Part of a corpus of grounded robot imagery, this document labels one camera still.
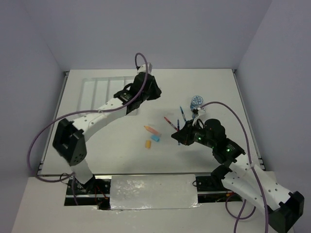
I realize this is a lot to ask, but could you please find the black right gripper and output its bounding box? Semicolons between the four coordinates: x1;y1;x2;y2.
171;119;215;148

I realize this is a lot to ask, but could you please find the dark blue gel pen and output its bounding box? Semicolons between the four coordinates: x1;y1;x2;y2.
177;119;180;146

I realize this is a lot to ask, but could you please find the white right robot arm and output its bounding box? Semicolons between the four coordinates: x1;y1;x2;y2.
171;119;304;233

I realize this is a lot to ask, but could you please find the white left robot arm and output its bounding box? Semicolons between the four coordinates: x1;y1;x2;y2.
52;72;162;194

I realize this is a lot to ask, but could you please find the red gel pen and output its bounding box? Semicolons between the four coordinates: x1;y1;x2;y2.
164;117;178;131

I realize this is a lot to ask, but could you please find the teal gel pen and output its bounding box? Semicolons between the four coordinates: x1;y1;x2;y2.
179;106;187;122

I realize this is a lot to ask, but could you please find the light blue highlighter cap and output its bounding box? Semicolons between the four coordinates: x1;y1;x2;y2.
151;134;160;142

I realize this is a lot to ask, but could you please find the orange highlighter cap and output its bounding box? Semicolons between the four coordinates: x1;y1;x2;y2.
145;140;152;149

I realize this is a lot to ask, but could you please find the white compartment tray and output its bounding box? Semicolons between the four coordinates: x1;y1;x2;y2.
77;75;139;118

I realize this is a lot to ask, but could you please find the silver foil sheet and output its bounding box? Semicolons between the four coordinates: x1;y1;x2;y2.
110;174;200;210

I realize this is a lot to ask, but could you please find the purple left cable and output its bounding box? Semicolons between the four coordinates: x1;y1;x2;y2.
26;52;149;207

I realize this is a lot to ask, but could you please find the purple cable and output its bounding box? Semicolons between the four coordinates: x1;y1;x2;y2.
200;101;270;233
26;52;149;207

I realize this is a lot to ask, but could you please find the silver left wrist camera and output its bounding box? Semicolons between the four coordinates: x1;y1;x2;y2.
137;62;153;74

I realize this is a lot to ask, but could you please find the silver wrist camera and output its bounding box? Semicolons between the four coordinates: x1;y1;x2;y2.
137;62;153;74
191;107;206;126

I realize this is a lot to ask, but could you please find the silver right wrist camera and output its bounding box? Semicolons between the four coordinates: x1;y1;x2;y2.
191;107;206;126

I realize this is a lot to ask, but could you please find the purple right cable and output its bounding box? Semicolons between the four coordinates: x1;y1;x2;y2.
200;101;270;233

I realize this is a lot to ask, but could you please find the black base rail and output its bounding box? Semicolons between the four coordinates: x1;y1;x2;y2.
64;174;241;211

